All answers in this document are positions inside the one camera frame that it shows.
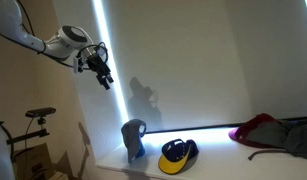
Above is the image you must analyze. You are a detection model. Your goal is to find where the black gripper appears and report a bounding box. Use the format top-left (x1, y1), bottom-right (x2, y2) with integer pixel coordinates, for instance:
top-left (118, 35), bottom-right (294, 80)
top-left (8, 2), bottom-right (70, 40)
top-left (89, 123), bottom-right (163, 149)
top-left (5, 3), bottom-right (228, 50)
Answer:
top-left (83, 46), bottom-right (114, 90)

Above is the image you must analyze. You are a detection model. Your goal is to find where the black cap with yellow brim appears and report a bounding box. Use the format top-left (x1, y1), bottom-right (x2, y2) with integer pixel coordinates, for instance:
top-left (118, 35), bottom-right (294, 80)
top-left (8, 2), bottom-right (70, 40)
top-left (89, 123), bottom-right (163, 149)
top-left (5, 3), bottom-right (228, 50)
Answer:
top-left (158, 139), bottom-right (199, 175)

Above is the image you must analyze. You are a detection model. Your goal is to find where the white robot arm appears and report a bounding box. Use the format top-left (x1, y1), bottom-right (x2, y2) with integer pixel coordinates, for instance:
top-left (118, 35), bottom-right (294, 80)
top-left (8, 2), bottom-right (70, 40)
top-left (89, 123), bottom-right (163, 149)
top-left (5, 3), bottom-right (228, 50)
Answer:
top-left (0, 0), bottom-right (114, 90)

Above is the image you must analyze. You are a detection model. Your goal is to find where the grey cap with emblem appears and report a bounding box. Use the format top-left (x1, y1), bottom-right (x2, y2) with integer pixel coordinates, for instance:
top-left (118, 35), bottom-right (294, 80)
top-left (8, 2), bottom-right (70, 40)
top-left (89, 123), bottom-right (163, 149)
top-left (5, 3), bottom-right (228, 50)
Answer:
top-left (121, 119), bottom-right (146, 163)

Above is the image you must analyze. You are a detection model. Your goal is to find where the maroon cap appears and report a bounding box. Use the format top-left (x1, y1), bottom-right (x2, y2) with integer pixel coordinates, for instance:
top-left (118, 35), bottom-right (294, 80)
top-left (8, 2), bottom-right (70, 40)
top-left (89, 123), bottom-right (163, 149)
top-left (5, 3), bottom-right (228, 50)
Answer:
top-left (228, 113), bottom-right (276, 148)

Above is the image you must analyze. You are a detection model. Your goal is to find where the dark grey cap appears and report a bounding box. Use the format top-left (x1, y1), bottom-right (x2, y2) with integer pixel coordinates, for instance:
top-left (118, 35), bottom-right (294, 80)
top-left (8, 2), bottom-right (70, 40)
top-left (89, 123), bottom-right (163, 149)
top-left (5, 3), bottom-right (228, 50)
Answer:
top-left (246, 122), bottom-right (307, 160)

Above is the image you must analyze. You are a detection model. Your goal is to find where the white roller blind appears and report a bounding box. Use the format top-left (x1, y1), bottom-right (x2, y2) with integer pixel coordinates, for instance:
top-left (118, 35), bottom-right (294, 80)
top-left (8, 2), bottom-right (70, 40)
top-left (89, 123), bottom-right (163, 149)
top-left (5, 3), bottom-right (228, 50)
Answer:
top-left (53, 0), bottom-right (307, 131)

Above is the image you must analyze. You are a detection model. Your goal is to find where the cardboard box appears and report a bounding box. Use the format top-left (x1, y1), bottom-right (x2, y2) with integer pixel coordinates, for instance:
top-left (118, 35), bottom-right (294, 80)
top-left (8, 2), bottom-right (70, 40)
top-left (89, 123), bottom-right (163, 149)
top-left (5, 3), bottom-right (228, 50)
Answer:
top-left (14, 143), bottom-right (54, 180)

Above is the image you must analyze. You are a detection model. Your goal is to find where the black camera on stand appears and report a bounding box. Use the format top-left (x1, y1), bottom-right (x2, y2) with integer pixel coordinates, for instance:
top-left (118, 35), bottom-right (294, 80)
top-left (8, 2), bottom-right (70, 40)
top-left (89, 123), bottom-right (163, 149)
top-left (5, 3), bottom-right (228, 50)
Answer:
top-left (7, 107), bottom-right (56, 145)

